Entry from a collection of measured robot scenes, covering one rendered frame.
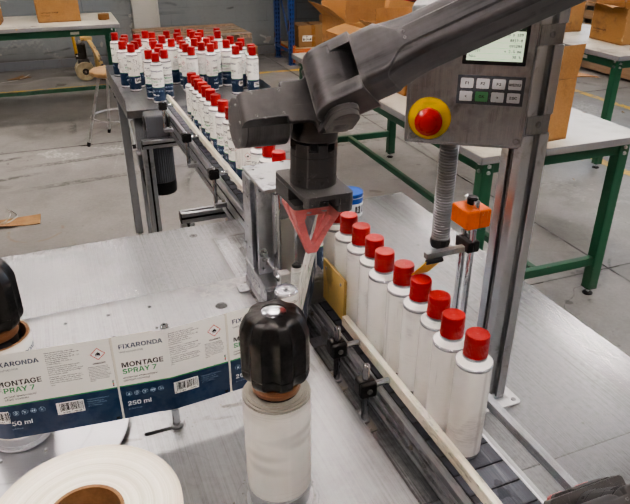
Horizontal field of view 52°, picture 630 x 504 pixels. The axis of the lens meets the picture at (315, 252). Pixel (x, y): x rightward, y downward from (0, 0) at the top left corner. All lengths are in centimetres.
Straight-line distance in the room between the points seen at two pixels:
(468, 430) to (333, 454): 20
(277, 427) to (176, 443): 27
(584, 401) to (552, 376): 8
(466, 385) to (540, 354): 43
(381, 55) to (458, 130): 30
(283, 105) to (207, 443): 53
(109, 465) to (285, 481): 21
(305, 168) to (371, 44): 17
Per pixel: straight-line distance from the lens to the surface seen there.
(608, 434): 119
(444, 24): 67
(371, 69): 67
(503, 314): 108
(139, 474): 78
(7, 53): 840
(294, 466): 84
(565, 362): 132
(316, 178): 77
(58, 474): 81
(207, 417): 105
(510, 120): 94
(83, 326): 132
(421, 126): 91
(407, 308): 101
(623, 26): 514
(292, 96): 73
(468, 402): 93
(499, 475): 99
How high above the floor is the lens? 158
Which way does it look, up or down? 28 degrees down
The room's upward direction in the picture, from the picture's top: straight up
